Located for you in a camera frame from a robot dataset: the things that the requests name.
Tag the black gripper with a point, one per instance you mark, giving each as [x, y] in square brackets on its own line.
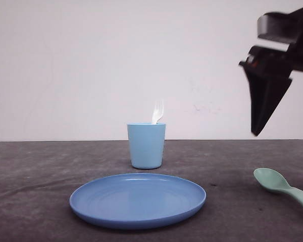
[268, 71]

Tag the mint green plastic spoon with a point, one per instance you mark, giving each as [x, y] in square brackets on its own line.
[275, 182]

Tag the white plastic fork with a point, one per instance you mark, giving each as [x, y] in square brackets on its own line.
[158, 111]

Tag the light blue plastic cup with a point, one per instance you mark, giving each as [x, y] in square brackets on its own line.
[146, 143]

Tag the blue plastic plate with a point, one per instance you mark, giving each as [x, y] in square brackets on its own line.
[137, 201]

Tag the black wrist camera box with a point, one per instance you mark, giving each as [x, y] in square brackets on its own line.
[280, 27]

